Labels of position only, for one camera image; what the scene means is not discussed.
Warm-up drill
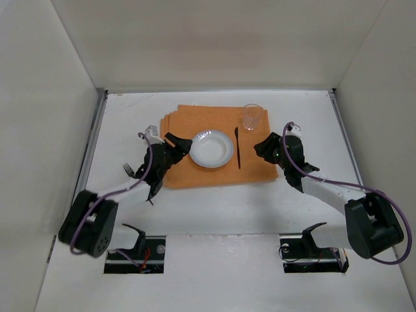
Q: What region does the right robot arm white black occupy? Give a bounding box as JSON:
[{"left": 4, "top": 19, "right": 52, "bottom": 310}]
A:
[{"left": 254, "top": 133, "right": 413, "bottom": 265}]

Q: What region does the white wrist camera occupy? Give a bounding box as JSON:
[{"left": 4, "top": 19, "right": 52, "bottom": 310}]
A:
[
  {"left": 144, "top": 125, "right": 164, "bottom": 144},
  {"left": 287, "top": 123, "right": 302, "bottom": 138}
]

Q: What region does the aluminium table rail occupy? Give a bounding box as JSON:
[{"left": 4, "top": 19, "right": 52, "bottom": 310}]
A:
[
  {"left": 328, "top": 89, "right": 363, "bottom": 185},
  {"left": 64, "top": 88, "right": 108, "bottom": 219}
]

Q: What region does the black plastic fork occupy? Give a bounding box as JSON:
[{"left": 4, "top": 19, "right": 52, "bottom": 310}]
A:
[{"left": 122, "top": 163, "right": 135, "bottom": 177}]

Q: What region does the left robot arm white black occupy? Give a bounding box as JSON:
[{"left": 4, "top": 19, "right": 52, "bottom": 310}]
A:
[{"left": 58, "top": 126, "right": 192, "bottom": 258}]

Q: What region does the right aluminium table rail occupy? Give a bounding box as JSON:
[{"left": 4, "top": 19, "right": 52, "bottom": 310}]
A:
[{"left": 328, "top": 89, "right": 363, "bottom": 185}]

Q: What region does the white round plate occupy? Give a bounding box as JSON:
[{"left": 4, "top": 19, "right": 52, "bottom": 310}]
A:
[{"left": 189, "top": 130, "right": 234, "bottom": 168}]

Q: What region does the orange cloth placemat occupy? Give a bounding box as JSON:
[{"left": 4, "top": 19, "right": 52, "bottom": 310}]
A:
[{"left": 160, "top": 105, "right": 278, "bottom": 189}]

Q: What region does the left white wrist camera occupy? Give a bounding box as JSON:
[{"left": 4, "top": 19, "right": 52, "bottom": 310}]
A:
[{"left": 144, "top": 125, "right": 164, "bottom": 144}]

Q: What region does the left aluminium table rail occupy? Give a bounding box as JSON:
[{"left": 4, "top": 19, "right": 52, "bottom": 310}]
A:
[{"left": 64, "top": 88, "right": 108, "bottom": 219}]

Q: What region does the black plastic knife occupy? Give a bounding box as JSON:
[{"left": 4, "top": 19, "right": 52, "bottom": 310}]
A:
[{"left": 234, "top": 127, "right": 241, "bottom": 170}]

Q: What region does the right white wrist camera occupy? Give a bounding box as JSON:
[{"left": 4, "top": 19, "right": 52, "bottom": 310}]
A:
[{"left": 287, "top": 123, "right": 302, "bottom": 138}]

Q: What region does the clear plastic cup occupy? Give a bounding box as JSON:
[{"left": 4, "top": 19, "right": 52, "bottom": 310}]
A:
[{"left": 242, "top": 103, "right": 264, "bottom": 131}]

